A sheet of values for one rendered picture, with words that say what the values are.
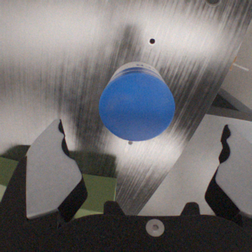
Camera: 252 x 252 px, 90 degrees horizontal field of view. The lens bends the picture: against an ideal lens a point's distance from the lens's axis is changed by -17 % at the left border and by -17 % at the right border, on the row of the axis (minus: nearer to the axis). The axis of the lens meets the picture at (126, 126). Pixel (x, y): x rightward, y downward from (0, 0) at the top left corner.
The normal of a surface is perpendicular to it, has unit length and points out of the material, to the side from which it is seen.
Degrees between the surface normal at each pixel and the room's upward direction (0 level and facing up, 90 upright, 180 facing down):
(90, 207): 90
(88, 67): 0
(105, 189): 90
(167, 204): 0
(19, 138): 0
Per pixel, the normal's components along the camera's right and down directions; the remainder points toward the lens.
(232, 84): -0.06, 0.53
